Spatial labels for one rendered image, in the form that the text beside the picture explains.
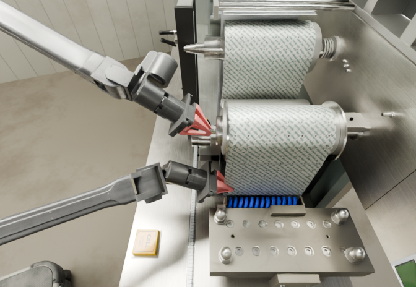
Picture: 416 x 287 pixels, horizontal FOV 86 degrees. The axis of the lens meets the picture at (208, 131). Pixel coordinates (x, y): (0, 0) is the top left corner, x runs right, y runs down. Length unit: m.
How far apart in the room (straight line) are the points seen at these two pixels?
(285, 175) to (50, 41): 0.62
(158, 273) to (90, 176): 1.51
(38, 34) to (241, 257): 0.68
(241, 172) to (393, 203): 0.31
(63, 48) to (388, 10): 0.72
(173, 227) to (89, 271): 1.11
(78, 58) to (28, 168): 2.03
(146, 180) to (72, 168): 1.78
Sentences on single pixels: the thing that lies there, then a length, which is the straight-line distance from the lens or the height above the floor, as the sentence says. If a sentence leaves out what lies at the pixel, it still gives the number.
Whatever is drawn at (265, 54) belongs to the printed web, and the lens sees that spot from 0.64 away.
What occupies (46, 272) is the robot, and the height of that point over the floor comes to 0.24.
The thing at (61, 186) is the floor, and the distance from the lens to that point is 2.23.
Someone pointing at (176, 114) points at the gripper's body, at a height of 1.31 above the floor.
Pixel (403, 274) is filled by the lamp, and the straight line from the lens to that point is 0.61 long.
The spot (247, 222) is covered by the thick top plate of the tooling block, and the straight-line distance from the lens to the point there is 0.68.
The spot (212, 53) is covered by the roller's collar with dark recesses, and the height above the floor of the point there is 1.34.
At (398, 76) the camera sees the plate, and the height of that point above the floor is 1.41.
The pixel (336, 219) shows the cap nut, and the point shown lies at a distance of 0.74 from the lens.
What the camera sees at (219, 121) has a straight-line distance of 0.52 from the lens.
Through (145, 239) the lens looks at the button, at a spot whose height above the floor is 0.92.
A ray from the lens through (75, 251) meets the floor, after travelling 1.92.
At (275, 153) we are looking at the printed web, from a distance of 0.54.
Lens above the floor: 1.65
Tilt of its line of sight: 48 degrees down
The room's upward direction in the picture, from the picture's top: straight up
